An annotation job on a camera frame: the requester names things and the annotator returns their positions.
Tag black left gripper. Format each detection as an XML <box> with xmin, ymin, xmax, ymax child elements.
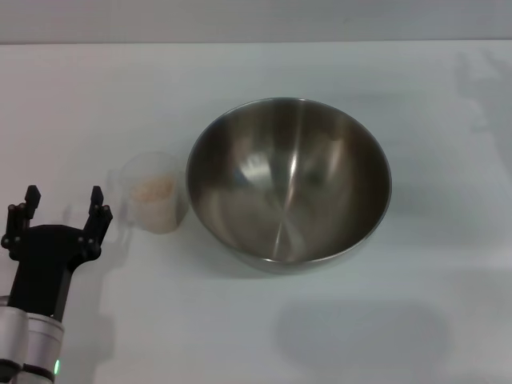
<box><xmin>1</xmin><ymin>184</ymin><xmax>114</xmax><ymax>322</ymax></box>

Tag stainless steel mixing bowl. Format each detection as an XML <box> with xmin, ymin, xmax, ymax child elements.
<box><xmin>185</xmin><ymin>96</ymin><xmax>392</xmax><ymax>274</ymax></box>

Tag transparent plastic measuring cup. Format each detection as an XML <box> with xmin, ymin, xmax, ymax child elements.
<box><xmin>107</xmin><ymin>150</ymin><xmax>188</xmax><ymax>233</ymax></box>

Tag pale rice grains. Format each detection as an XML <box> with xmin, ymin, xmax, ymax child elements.
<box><xmin>129</xmin><ymin>174</ymin><xmax>178</xmax><ymax>231</ymax></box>

